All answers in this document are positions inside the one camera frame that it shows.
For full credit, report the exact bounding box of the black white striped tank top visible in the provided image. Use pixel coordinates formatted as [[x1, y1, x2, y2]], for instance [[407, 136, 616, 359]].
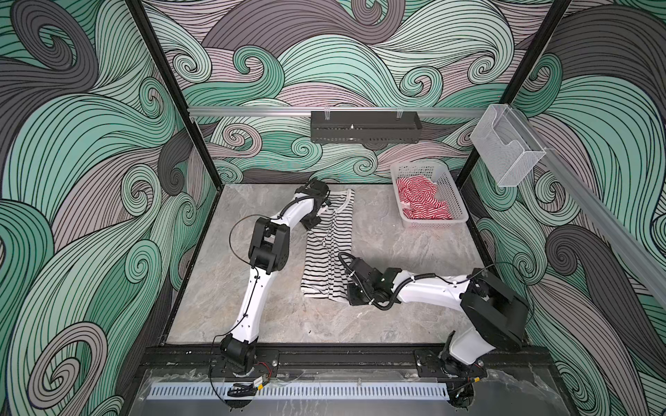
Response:
[[300, 189, 355, 303]]

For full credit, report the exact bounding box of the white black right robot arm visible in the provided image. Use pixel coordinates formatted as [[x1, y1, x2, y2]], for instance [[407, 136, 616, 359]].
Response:
[[338, 252, 530, 367]]

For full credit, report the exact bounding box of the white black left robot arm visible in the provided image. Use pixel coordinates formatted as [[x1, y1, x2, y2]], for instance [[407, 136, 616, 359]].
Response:
[[220, 180, 330, 373]]

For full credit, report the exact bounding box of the red white striped tank top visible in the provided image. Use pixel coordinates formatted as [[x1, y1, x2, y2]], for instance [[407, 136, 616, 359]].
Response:
[[395, 175, 453, 220]]

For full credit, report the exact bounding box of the white plastic laundry basket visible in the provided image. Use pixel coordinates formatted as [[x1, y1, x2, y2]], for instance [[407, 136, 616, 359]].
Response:
[[390, 159, 469, 229]]

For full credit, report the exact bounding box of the black wall shelf tray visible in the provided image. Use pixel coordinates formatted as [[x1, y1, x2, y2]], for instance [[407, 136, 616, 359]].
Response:
[[310, 110, 423, 145]]

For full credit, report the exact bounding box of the white slotted cable duct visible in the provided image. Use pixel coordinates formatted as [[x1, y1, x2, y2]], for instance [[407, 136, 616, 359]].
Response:
[[147, 381, 449, 400]]

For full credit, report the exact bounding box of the black frame post left rear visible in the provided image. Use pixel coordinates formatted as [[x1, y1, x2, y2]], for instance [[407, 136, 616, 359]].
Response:
[[125, 0, 224, 193]]

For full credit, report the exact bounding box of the black frame post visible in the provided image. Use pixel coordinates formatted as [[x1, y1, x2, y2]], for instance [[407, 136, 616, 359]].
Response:
[[456, 1, 571, 189], [125, 0, 224, 193]]

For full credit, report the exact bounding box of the aluminium rail back wall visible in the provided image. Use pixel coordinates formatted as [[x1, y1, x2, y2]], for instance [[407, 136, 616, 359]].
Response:
[[187, 106, 486, 119]]

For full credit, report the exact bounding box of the aluminium rail wall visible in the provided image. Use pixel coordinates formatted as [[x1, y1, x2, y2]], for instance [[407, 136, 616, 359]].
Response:
[[187, 106, 486, 119], [519, 112, 665, 303]]

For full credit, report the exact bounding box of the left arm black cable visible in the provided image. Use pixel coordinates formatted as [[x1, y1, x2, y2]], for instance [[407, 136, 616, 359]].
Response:
[[207, 212, 272, 407]]

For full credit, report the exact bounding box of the clear plastic wall bin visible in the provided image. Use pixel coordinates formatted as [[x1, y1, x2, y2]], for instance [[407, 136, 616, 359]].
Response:
[[470, 104, 546, 188]]

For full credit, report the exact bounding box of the black frame post right rear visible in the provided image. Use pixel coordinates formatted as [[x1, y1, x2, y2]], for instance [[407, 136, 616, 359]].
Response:
[[456, 1, 571, 189]]

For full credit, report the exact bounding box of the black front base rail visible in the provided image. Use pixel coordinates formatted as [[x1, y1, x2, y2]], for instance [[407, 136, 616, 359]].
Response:
[[139, 343, 553, 380]]

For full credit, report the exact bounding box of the aluminium rail right wall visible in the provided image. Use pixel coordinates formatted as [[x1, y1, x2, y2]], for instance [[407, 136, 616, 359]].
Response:
[[519, 112, 665, 303]]

